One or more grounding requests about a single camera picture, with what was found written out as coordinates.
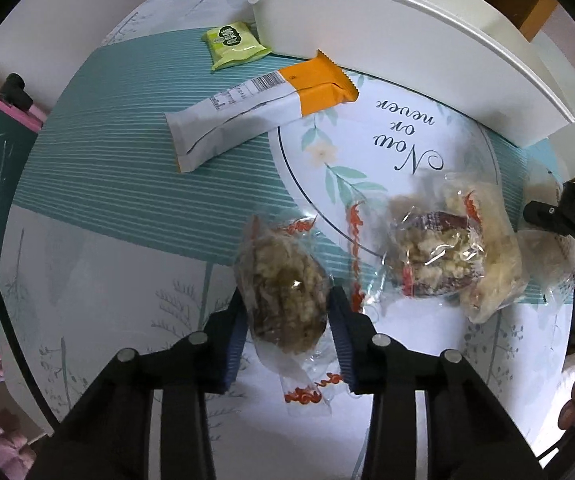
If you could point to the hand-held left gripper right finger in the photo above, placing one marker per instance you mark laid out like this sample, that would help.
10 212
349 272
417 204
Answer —
342 340

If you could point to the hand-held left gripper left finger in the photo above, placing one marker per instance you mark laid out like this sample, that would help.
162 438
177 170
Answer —
237 340

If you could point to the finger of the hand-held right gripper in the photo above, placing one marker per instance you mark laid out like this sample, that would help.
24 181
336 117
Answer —
542 215

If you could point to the clear bag of pale cake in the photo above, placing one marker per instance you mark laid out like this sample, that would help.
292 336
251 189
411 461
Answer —
547 255

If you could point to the clear nut candy packet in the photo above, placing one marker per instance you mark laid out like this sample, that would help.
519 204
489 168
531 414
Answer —
282 290
437 255

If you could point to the white plastic bin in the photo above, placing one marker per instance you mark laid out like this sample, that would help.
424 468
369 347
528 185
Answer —
392 35

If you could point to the clear bag of rice cake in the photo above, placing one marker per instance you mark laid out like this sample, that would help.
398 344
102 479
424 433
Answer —
502 270

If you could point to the orange and white snack packet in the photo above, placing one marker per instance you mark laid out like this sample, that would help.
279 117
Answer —
247 110

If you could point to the green snack packet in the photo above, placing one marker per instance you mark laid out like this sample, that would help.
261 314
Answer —
235 42

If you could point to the black clip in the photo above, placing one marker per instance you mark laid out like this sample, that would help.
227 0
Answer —
14 91

